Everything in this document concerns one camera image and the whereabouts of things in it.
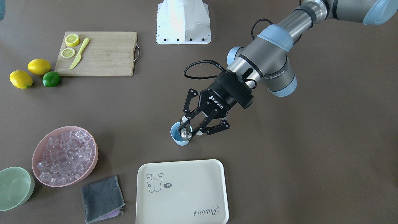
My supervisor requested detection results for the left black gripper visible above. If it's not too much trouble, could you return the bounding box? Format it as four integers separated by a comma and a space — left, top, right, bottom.
180, 72, 254, 137

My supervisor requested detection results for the steel muddler with black tip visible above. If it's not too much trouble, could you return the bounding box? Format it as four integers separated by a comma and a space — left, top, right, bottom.
177, 119, 193, 141

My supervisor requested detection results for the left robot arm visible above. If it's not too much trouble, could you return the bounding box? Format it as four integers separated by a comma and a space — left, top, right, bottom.
171, 0, 398, 141

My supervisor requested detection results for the light blue plastic cup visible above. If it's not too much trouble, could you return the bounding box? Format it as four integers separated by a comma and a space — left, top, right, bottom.
170, 122, 190, 146

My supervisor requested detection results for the pile of clear ice cubes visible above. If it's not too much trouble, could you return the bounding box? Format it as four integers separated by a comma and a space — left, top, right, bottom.
37, 130, 95, 186

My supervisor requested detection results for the beige rabbit tray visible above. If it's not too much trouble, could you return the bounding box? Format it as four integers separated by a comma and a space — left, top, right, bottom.
135, 159, 230, 224

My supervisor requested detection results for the wooden cutting board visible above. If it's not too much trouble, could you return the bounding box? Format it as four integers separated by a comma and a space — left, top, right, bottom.
54, 31, 139, 76

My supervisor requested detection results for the grey folded cloth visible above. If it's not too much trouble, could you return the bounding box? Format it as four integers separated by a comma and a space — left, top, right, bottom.
81, 175, 126, 224

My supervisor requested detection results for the yellow plastic knife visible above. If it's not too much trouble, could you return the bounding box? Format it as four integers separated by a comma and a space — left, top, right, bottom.
69, 38, 90, 70

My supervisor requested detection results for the lower lemon half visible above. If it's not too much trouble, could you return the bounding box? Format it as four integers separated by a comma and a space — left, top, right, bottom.
60, 47, 76, 59

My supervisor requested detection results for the lemon half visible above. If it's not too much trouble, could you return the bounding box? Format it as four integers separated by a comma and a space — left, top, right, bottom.
60, 47, 76, 59
64, 34, 80, 47

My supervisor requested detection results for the upper lemon half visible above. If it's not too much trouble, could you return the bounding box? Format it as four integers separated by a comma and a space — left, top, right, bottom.
64, 34, 80, 47

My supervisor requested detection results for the pink bowl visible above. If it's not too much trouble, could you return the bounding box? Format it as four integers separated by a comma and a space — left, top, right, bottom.
32, 126, 99, 188

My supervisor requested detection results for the green lime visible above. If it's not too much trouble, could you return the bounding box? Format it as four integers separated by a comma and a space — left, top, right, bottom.
42, 71, 61, 87

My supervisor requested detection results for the upper whole lemon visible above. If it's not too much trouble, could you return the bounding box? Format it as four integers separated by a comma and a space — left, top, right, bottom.
28, 58, 51, 76

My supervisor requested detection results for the whole lemon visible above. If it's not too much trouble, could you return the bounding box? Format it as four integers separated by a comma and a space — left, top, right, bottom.
9, 70, 33, 89
28, 58, 51, 76

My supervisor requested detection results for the lower whole lemon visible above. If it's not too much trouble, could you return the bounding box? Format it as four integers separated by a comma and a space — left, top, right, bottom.
9, 70, 33, 89

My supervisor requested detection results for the green bowl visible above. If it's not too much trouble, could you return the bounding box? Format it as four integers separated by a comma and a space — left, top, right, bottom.
0, 167, 35, 212

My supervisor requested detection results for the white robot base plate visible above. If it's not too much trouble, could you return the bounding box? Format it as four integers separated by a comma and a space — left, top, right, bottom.
155, 0, 212, 44

